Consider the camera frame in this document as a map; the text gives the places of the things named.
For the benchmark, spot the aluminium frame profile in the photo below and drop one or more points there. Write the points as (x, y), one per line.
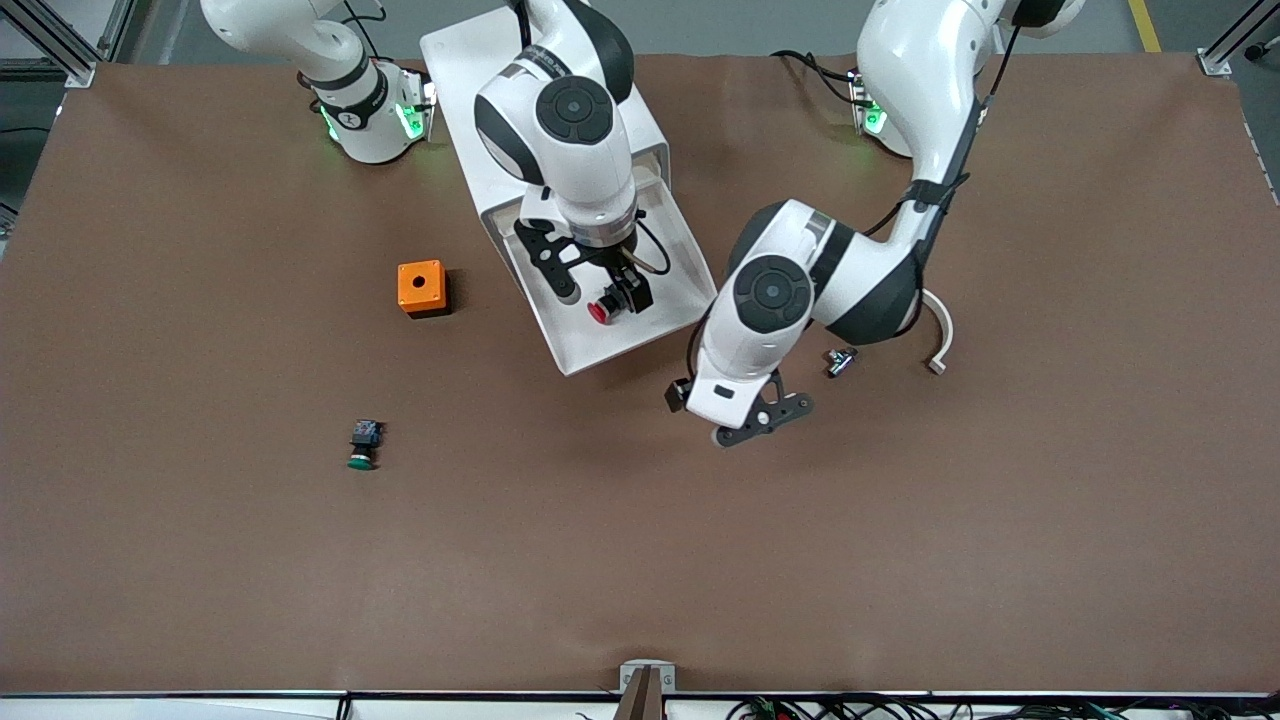
(1235, 45)
(60, 45)

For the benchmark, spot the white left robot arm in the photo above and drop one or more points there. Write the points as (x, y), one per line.
(930, 90)

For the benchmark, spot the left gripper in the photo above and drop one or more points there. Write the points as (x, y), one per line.
(679, 393)

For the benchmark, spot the white curved plastic arc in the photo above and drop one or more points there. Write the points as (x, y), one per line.
(943, 335)

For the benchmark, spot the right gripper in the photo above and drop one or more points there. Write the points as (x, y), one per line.
(612, 262)

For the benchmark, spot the silver metal connector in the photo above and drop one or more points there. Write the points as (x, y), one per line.
(840, 362)

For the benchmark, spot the red push button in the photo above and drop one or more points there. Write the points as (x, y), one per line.
(600, 313)

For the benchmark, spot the orange button enclosure box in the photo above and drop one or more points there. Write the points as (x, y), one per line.
(420, 285)

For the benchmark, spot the green push button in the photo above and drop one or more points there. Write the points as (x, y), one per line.
(363, 445)

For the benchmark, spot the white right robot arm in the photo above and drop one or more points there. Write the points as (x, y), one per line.
(570, 110)

